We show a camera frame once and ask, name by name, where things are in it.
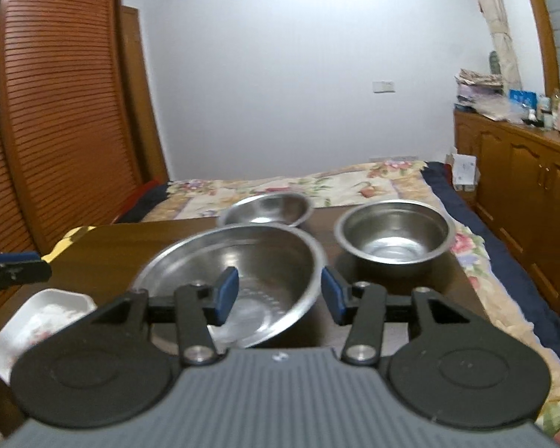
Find cream patterned curtain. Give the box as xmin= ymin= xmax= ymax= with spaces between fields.
xmin=462 ymin=0 xmax=523 ymax=85

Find pile of papers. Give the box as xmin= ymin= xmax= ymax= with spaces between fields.
xmin=455 ymin=69 xmax=505 ymax=115

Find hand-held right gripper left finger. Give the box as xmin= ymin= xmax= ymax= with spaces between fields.
xmin=91 ymin=266 xmax=240 ymax=368

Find wooden window frame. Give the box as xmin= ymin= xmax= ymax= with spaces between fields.
xmin=518 ymin=0 xmax=560 ymax=96

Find wooden cabinet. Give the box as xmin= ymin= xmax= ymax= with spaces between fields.
xmin=454 ymin=109 xmax=560 ymax=323

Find white box beside cabinet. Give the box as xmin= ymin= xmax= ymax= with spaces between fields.
xmin=450 ymin=153 xmax=477 ymax=192

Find medium stainless steel bowl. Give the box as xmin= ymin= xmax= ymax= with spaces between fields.
xmin=219 ymin=192 xmax=314 ymax=229

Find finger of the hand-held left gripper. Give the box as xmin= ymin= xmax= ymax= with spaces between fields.
xmin=0 ymin=252 xmax=52 ymax=297

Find wooden louvered wardrobe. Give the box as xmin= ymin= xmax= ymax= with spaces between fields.
xmin=0 ymin=0 xmax=169 ymax=435

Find clear plastic bag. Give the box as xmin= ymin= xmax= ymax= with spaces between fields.
xmin=478 ymin=98 xmax=514 ymax=122

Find large stainless steel bowl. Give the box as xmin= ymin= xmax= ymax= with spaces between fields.
xmin=131 ymin=225 xmax=328 ymax=350

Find dark navy blanket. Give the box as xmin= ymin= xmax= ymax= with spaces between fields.
xmin=422 ymin=162 xmax=560 ymax=386

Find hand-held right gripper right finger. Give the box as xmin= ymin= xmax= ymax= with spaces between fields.
xmin=321 ymin=266 xmax=483 ymax=366

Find red and dark cloth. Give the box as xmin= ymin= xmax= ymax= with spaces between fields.
xmin=114 ymin=178 xmax=169 ymax=224

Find blue box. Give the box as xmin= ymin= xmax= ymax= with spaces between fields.
xmin=508 ymin=88 xmax=538 ymax=113

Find floral blanket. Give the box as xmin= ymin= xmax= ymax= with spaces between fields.
xmin=140 ymin=159 xmax=560 ymax=448

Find small stainless steel bowl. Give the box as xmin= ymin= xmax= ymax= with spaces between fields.
xmin=335 ymin=200 xmax=455 ymax=278

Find floral white square plate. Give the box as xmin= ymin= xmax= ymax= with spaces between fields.
xmin=0 ymin=288 xmax=98 ymax=381

